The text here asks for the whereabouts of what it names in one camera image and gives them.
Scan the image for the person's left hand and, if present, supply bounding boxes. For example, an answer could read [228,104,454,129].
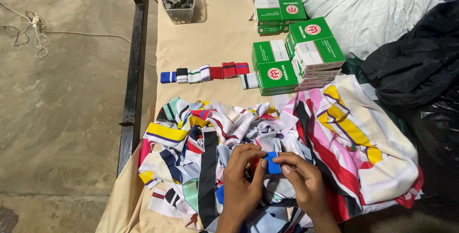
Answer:
[220,143,269,220]

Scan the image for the person's right hand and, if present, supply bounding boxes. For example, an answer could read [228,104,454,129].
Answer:
[273,152,333,223]

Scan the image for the blue fabric band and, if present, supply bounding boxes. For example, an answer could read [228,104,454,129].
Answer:
[264,151,282,175]

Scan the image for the heap of colourful fabric pieces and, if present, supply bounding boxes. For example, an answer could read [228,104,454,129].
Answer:
[138,97,318,233]

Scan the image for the stack of large striped fabric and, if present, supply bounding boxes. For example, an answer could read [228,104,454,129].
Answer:
[280,74,424,223]

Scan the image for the row of folded striped bands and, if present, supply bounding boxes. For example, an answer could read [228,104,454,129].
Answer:
[160,61,259,90]

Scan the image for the stacks of green thread boxes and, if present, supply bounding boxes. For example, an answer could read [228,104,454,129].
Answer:
[251,0,347,97]

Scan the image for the beige table cover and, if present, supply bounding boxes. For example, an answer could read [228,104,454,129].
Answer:
[95,0,298,233]

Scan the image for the black plastic bag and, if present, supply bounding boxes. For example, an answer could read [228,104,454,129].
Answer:
[360,1,459,205]

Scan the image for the white woven sack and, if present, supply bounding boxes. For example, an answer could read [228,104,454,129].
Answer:
[296,0,445,61]

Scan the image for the clear plastic tub of clips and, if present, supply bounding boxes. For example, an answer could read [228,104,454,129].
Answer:
[160,0,196,25]

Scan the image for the black metal frame rail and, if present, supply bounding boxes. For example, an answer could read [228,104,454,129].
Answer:
[116,0,151,178]

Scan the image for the white cable with plug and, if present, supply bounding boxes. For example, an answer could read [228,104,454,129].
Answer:
[0,1,157,67]

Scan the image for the black cable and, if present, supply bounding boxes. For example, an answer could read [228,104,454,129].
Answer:
[2,10,47,47]

